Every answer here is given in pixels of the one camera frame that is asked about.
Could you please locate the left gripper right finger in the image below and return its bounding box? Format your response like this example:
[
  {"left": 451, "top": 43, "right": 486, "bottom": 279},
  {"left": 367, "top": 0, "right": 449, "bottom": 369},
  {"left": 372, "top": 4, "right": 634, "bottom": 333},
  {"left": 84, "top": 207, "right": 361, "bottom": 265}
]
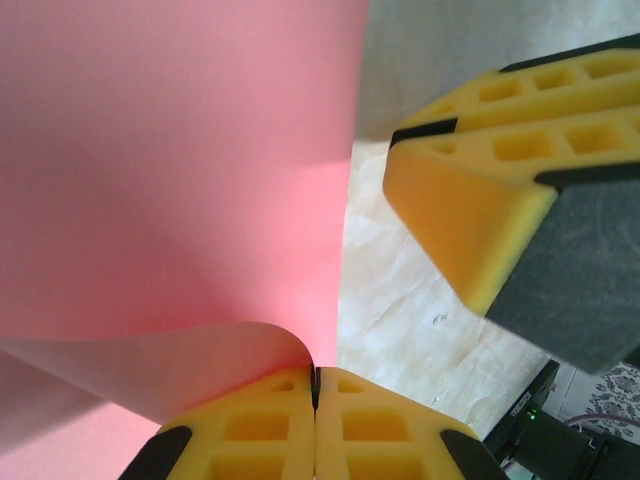
[{"left": 315, "top": 367, "right": 511, "bottom": 480}]

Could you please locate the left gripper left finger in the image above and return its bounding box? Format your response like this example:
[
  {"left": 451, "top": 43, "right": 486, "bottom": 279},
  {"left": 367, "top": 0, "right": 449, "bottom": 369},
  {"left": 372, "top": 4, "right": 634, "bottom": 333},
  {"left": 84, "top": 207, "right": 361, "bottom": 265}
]
[{"left": 119, "top": 367, "right": 317, "bottom": 480}]

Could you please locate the purple cable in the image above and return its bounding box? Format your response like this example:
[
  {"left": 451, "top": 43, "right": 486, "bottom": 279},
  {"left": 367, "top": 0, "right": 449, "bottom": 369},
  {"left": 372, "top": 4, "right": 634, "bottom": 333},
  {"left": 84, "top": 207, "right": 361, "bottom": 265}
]
[{"left": 564, "top": 410, "right": 611, "bottom": 432}]

